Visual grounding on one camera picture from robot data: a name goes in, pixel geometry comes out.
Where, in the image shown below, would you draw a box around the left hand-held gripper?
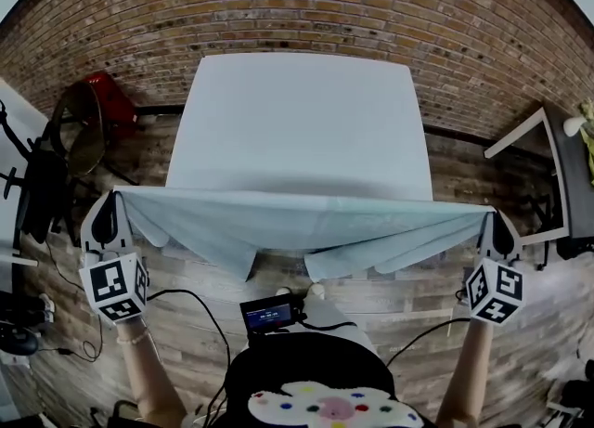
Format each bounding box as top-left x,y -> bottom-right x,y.
77,190 -> 150,326

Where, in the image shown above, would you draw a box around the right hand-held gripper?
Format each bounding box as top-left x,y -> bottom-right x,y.
464,208 -> 526,327

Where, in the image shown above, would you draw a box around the light blue daisy tablecloth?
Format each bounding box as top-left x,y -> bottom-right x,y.
113,184 -> 497,284

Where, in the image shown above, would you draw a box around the person's right forearm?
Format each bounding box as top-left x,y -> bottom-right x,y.
434,318 -> 496,428

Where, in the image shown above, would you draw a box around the person's left forearm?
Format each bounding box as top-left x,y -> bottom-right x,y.
114,318 -> 190,428

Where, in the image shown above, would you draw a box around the black swivel chair base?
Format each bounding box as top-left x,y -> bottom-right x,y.
523,169 -> 565,238

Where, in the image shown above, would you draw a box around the white power strip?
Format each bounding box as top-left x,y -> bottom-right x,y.
38,292 -> 58,326

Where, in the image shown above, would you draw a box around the red plastic crate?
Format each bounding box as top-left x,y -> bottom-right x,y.
76,71 -> 139,134

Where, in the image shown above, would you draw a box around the white vase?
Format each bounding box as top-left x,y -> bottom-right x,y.
562,114 -> 588,137

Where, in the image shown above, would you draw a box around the black round base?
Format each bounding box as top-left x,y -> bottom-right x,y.
0,322 -> 41,358

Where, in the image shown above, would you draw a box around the person's light trousers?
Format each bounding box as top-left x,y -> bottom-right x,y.
302,294 -> 378,358

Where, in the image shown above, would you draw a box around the small black screen device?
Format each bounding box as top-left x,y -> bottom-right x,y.
239,296 -> 306,338

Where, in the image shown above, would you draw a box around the person's black top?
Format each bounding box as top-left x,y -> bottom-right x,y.
224,331 -> 435,428

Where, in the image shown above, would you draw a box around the white bead bracelet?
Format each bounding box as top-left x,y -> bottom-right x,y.
115,327 -> 150,346

